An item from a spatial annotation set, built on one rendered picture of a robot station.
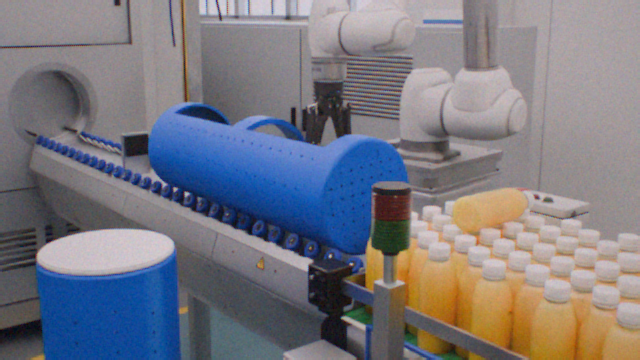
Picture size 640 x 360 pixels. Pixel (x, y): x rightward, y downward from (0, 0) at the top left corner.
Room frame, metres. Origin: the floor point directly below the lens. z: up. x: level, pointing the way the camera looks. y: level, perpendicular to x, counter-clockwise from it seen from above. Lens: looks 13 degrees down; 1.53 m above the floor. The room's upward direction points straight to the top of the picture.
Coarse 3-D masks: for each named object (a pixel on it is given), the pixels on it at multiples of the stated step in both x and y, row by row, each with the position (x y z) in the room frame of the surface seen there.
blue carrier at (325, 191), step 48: (192, 144) 2.09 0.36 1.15; (240, 144) 1.92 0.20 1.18; (288, 144) 1.79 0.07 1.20; (336, 144) 1.69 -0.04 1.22; (384, 144) 1.73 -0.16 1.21; (192, 192) 2.16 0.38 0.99; (240, 192) 1.88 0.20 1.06; (288, 192) 1.71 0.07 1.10; (336, 192) 1.64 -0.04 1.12; (336, 240) 1.64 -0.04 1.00
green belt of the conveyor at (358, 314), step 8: (344, 312) 1.47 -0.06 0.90; (352, 312) 1.47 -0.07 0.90; (360, 312) 1.47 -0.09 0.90; (360, 320) 1.43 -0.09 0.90; (368, 320) 1.43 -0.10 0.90; (408, 336) 1.35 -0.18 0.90; (416, 336) 1.35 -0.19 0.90; (416, 344) 1.31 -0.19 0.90; (448, 352) 1.28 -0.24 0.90; (456, 352) 1.28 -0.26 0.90
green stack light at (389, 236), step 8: (376, 224) 1.10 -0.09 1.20; (384, 224) 1.09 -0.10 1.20; (392, 224) 1.09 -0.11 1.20; (400, 224) 1.09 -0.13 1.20; (408, 224) 1.10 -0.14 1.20; (376, 232) 1.10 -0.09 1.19; (384, 232) 1.09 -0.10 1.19; (392, 232) 1.09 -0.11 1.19; (400, 232) 1.09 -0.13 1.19; (408, 232) 1.10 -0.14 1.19; (376, 240) 1.10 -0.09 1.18; (384, 240) 1.09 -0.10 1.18; (392, 240) 1.09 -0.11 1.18; (400, 240) 1.09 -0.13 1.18; (408, 240) 1.10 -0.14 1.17; (376, 248) 1.10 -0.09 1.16; (384, 248) 1.09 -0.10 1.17; (392, 248) 1.09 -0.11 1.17; (400, 248) 1.09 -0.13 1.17; (408, 248) 1.10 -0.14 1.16
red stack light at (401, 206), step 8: (376, 200) 1.10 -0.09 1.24; (384, 200) 1.09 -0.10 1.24; (392, 200) 1.09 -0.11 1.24; (400, 200) 1.09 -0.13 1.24; (408, 200) 1.10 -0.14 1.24; (376, 208) 1.10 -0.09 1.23; (384, 208) 1.09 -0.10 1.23; (392, 208) 1.09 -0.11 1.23; (400, 208) 1.09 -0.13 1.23; (408, 208) 1.10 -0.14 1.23; (376, 216) 1.10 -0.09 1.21; (384, 216) 1.09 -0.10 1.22; (392, 216) 1.09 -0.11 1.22; (400, 216) 1.09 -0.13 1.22; (408, 216) 1.10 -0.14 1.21
